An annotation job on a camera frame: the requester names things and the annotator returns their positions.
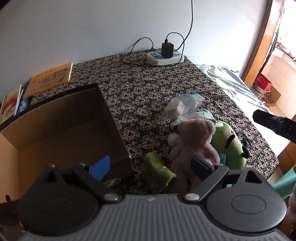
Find black power adapter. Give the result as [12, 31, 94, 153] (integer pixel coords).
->
[161, 39, 174, 59]

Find wooden door frame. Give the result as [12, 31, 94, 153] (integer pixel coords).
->
[241, 0, 285, 88]

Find red cartoon cover book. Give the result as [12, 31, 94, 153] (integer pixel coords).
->
[1, 84, 22, 124]

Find white plush toy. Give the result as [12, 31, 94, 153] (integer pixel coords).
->
[168, 132, 182, 148]

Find blue checkered cloth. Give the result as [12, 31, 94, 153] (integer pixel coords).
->
[16, 99, 30, 115]

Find light striped bed sheet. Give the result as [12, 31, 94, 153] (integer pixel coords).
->
[196, 65, 273, 119]

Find pink teddy bear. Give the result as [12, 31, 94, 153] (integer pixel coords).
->
[169, 118, 220, 195]

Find red box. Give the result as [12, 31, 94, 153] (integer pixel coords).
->
[255, 74, 272, 91]

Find green plush toy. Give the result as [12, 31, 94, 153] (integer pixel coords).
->
[211, 120, 249, 170]

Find green knitted hat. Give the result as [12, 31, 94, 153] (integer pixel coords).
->
[144, 152, 177, 194]

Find brown cardboard box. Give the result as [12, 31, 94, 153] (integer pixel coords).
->
[1, 84, 132, 202]

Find black power cable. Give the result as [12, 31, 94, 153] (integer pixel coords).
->
[121, 0, 194, 68]

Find yellow book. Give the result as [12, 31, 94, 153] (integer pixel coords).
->
[23, 62, 73, 99]

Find white power strip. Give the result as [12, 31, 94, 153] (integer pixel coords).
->
[145, 49, 185, 66]

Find clear plastic bag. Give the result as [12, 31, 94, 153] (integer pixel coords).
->
[159, 93, 204, 121]

